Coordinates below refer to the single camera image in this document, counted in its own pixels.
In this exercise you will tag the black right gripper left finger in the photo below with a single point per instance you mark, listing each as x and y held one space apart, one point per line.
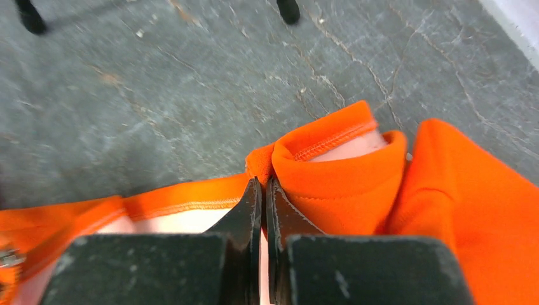
218 266

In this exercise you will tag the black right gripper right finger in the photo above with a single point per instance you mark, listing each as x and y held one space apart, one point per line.
308 266

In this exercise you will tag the orange zip jacket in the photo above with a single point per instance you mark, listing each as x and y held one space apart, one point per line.
345 177

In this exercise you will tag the black tripod music stand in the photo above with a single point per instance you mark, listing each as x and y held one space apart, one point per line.
34 23

